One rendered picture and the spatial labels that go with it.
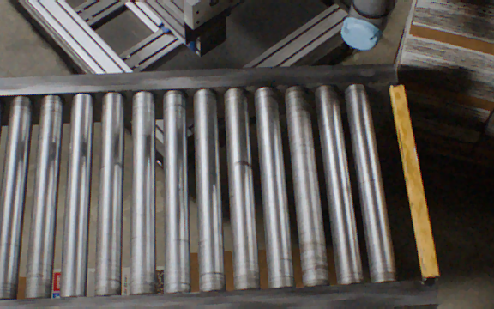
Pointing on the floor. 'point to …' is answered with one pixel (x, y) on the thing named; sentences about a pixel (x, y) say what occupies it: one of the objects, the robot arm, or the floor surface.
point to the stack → (436, 106)
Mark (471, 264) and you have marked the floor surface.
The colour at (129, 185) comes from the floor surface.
